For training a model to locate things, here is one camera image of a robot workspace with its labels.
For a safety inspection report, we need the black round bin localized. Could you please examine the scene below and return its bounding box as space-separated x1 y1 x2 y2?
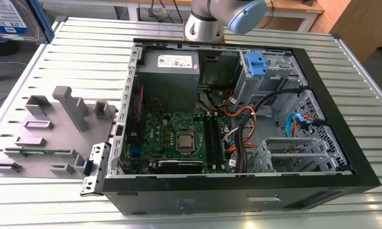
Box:
0 41 21 57

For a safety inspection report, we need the metal disk bay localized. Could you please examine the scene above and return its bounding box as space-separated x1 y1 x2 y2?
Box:
246 137 353 174

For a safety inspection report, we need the CPU socket metal frame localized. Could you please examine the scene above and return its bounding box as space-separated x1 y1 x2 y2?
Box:
172 128 200 154

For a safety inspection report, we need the grey parts rack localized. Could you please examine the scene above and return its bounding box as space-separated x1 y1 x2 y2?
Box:
0 85 119 178

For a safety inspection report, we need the yellow black wire bundle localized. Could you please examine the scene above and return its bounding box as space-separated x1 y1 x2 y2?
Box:
195 93 219 114

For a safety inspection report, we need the black RAM slot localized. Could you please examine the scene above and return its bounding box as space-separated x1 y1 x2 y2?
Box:
204 112 215 169
212 112 226 169

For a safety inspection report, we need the green motherboard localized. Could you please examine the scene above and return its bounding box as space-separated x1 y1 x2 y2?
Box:
119 112 239 175

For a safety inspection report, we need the wooden top desk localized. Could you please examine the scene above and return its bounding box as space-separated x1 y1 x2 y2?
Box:
263 0 326 33

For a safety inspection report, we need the blue plastic drive latch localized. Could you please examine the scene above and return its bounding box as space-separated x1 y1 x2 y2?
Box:
246 51 269 78

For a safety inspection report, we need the tall metal drive cage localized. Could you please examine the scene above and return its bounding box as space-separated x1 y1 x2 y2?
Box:
234 49 309 106

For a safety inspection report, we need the hard disk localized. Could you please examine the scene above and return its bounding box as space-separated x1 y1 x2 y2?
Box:
0 0 55 45

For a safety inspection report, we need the silver CPU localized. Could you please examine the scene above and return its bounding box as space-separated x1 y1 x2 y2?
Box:
178 135 196 148

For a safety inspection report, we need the black PC case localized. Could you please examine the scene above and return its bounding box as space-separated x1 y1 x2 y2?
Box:
100 37 382 217

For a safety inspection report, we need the blue data wire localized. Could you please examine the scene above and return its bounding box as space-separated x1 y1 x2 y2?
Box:
286 111 310 138

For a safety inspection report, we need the metal expansion slot retainer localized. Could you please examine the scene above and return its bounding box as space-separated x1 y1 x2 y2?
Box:
79 142 112 198

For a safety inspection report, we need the orange wire bundle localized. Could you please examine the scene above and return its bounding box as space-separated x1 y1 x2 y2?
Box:
222 89 259 156

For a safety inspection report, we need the black cable bundle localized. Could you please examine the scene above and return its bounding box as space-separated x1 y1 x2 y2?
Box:
235 87 313 174

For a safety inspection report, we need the brown wooden cabinet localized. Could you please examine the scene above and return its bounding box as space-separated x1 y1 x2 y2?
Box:
329 0 382 62

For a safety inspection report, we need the black orange power wire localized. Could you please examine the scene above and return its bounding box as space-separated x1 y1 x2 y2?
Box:
301 116 330 131

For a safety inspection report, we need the green RAM stick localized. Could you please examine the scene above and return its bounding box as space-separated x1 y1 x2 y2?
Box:
21 148 69 155

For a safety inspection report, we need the white metal table frame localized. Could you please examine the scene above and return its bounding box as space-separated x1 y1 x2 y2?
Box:
53 0 191 22

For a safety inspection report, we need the blue retainer latch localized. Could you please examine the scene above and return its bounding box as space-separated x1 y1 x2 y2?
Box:
81 159 95 176

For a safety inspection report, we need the grey power supply unit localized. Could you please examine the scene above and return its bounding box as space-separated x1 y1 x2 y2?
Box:
136 49 200 114

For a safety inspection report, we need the black graphics card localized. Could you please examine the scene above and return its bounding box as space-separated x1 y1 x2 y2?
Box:
148 159 204 174

